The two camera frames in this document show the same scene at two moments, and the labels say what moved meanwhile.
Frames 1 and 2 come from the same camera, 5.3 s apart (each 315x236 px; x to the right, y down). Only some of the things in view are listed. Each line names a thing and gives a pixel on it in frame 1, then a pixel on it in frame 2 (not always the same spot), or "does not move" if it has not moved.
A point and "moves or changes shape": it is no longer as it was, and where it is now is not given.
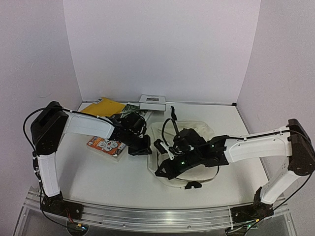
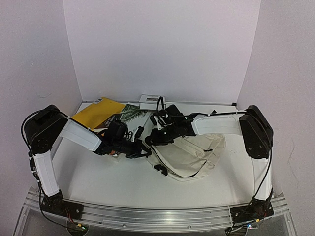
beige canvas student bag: (167, 132) moves or changes shape
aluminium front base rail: (153, 219) does not move
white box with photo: (151, 102) does not move
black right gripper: (175, 160) to (157, 138)
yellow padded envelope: (104, 107) does not move
